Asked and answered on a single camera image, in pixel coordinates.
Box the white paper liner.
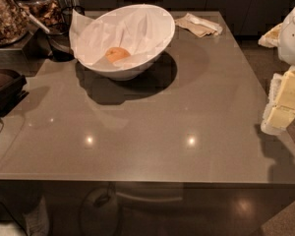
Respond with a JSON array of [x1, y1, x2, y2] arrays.
[[69, 5, 175, 69]]

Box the folded paper napkins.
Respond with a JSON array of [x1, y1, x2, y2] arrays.
[[175, 13, 223, 37]]

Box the white scoop handle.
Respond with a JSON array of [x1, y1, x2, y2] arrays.
[[18, 2, 50, 33]]

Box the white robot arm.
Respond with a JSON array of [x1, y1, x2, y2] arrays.
[[259, 7, 295, 136]]

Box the glass jar of snacks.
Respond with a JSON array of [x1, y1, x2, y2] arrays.
[[0, 0, 29, 46]]

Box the white bowl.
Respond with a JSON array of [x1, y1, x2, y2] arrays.
[[69, 4, 176, 82]]

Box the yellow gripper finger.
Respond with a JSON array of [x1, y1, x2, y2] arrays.
[[261, 66, 295, 136], [258, 24, 282, 48]]

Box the dark tray at left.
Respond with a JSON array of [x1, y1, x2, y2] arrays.
[[0, 69, 27, 117]]

